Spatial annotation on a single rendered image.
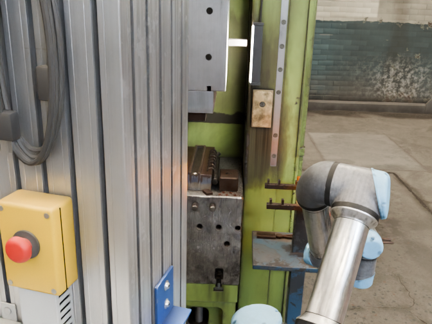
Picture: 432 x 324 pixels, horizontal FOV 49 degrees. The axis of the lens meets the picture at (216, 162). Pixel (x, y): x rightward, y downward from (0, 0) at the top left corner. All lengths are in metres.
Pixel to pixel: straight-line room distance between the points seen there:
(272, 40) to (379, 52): 6.28
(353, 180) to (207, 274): 1.21
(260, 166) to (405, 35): 6.42
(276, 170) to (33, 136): 1.67
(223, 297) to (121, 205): 1.71
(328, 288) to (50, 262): 0.65
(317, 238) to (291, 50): 0.98
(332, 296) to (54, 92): 0.76
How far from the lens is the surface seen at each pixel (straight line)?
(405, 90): 8.58
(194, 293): 2.31
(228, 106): 2.49
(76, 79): 0.63
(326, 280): 1.13
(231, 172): 2.16
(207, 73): 1.98
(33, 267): 0.70
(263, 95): 2.12
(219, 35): 1.96
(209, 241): 2.16
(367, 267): 1.52
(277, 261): 1.95
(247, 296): 2.55
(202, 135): 2.54
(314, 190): 1.21
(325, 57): 8.11
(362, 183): 1.18
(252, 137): 2.18
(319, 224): 1.37
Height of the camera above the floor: 1.73
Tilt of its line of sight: 19 degrees down
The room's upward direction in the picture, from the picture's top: 2 degrees clockwise
